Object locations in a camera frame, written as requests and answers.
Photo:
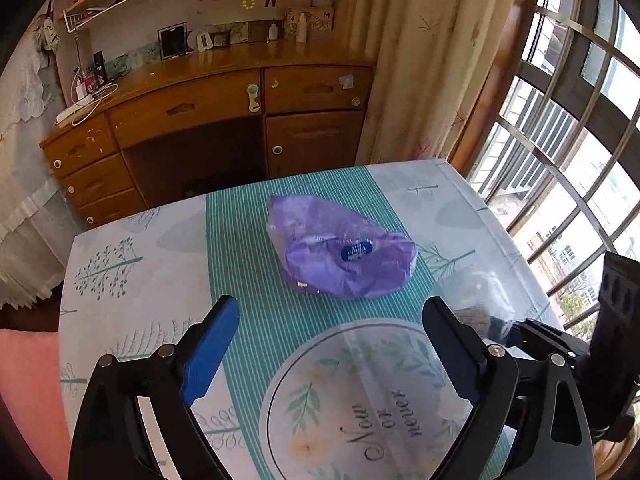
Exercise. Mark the clear plastic bag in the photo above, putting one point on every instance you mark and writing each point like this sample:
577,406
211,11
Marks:
475,290

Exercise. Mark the small white bottle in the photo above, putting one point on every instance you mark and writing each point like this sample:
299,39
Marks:
273,33

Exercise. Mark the white drawer child lock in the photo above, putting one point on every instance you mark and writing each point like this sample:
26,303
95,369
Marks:
253,99

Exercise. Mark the white lace cover cloth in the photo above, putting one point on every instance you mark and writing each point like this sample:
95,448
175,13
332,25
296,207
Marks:
25,160

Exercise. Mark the black bottle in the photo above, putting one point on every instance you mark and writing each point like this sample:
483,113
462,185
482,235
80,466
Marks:
98,67

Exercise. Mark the pink bed sheet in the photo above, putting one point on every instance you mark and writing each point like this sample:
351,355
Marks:
30,400

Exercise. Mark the metal window grille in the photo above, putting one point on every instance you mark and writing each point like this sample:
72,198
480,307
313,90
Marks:
560,125

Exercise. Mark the white power strip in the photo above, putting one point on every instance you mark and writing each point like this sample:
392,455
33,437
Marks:
75,112

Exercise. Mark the tall white bottle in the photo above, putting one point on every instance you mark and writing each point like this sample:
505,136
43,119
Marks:
302,27

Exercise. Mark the beige curtain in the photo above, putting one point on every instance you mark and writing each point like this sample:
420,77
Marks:
425,60

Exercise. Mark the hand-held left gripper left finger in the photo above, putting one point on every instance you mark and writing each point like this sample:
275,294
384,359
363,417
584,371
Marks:
210,350

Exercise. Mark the purple plastic bag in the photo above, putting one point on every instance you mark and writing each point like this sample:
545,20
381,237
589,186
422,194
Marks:
340,255

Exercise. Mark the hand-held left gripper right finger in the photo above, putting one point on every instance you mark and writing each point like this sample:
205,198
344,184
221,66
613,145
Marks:
450,355

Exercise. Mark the beige card box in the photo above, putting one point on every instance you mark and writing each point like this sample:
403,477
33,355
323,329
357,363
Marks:
320,17

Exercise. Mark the black picture frame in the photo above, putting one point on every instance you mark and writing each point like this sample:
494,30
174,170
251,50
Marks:
172,41

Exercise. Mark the wooden desk with drawers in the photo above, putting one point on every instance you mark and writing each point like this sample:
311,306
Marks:
200,110

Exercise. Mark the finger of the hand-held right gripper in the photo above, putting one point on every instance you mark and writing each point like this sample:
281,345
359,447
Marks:
501,332

